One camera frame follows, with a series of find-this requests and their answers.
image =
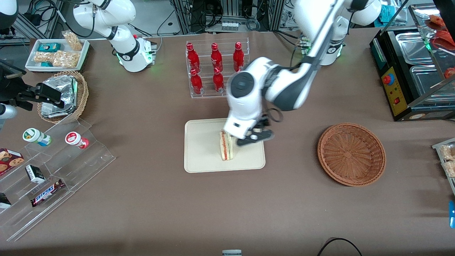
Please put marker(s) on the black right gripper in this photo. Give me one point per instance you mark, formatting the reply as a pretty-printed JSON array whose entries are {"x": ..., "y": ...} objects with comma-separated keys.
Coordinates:
[{"x": 15, "y": 91}]

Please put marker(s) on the small teal snack pack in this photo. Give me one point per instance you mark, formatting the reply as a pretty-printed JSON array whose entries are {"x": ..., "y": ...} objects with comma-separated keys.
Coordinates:
[{"x": 47, "y": 64}]

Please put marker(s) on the snickers chocolate bar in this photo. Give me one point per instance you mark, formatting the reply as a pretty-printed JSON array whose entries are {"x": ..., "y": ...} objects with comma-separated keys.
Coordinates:
[{"x": 47, "y": 192}]

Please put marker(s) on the red lid yogurt cup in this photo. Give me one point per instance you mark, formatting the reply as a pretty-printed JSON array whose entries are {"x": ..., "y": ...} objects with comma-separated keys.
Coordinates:
[{"x": 75, "y": 139}]

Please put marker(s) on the green lid yogurt cup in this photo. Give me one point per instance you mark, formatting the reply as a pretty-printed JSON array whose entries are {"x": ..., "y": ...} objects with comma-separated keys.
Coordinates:
[{"x": 35, "y": 136}]

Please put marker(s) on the grey device edge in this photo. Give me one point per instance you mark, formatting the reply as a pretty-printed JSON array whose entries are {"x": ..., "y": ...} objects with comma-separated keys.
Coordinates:
[{"x": 231, "y": 253}]

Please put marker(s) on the round brown wicker basket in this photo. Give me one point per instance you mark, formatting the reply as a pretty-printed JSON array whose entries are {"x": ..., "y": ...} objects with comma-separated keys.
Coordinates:
[{"x": 352, "y": 156}]

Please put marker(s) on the teal plastic bag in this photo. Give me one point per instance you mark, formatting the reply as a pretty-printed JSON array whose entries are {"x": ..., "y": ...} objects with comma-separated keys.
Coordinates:
[{"x": 388, "y": 13}]

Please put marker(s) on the foil wrapped package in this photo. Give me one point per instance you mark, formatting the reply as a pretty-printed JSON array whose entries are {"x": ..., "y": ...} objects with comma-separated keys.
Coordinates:
[{"x": 62, "y": 92}]

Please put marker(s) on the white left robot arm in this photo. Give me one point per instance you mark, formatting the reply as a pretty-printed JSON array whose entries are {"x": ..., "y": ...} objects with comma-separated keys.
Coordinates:
[{"x": 284, "y": 85}]

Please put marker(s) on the teal snack box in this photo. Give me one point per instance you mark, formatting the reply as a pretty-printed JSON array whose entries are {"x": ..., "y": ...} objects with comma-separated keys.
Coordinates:
[{"x": 49, "y": 47}]

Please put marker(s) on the clear acrylic bottle rack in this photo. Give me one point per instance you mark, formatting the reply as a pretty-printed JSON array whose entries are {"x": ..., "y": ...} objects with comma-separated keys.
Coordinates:
[{"x": 227, "y": 42}]

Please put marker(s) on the clear bag of puffed snacks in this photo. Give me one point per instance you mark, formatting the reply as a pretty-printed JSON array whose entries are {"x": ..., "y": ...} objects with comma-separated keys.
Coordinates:
[
  {"x": 44, "y": 57},
  {"x": 73, "y": 41},
  {"x": 65, "y": 59}
]

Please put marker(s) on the clear acrylic stepped stand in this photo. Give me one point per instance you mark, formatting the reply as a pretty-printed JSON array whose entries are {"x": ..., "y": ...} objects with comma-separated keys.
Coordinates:
[{"x": 81, "y": 167}]

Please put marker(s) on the black food warmer yellow panel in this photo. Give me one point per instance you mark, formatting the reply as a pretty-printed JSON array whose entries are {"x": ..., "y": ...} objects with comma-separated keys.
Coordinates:
[{"x": 394, "y": 85}]

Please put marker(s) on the tall light wicker basket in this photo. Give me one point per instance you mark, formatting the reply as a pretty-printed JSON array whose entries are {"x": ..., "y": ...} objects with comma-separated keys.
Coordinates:
[{"x": 82, "y": 96}]

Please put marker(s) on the steel warmer pan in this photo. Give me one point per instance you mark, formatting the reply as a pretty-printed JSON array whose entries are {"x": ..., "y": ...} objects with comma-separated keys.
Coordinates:
[
  {"x": 412, "y": 48},
  {"x": 426, "y": 83}
]

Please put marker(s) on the blue plastic object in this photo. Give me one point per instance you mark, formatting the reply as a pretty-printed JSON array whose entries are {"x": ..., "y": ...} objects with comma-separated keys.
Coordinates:
[{"x": 452, "y": 213}]

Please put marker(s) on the clear rice snack bag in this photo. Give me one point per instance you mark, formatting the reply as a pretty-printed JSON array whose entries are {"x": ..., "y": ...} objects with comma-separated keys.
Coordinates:
[
  {"x": 450, "y": 169},
  {"x": 448, "y": 152}
]

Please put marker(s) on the small dark snack pack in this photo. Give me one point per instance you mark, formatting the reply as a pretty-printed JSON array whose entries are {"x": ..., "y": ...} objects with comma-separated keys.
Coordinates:
[{"x": 4, "y": 201}]

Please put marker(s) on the red cola bottle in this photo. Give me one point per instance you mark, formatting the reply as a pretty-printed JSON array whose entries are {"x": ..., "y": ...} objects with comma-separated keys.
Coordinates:
[
  {"x": 215, "y": 57},
  {"x": 218, "y": 81},
  {"x": 192, "y": 57},
  {"x": 238, "y": 57},
  {"x": 196, "y": 82}
]

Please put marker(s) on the cookie box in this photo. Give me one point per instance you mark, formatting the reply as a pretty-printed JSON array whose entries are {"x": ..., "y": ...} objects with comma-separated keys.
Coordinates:
[{"x": 9, "y": 160}]

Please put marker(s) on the beige rectangular serving tray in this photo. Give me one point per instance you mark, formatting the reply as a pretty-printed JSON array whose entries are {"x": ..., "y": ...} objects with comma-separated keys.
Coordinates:
[{"x": 202, "y": 149}]

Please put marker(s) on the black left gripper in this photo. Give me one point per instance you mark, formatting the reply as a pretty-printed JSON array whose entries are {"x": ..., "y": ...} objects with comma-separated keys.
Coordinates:
[{"x": 264, "y": 122}]

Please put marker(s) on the small black white carton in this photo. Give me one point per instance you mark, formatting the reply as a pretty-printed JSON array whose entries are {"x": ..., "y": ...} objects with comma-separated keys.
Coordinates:
[{"x": 35, "y": 173}]

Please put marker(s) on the triangle cut sandwich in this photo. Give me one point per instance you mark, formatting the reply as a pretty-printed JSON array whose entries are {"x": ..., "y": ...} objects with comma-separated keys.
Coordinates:
[{"x": 226, "y": 147}]

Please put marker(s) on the white tray with rice snacks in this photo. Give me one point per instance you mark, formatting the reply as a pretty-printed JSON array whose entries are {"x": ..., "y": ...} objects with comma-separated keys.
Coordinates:
[{"x": 438, "y": 146}]

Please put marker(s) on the white snack tray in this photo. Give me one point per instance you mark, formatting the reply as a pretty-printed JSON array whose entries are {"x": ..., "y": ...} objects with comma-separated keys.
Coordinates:
[{"x": 32, "y": 65}]

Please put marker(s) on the orange fried food piece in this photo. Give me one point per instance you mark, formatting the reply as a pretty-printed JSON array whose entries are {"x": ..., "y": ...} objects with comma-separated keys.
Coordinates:
[
  {"x": 444, "y": 40},
  {"x": 435, "y": 21}
]

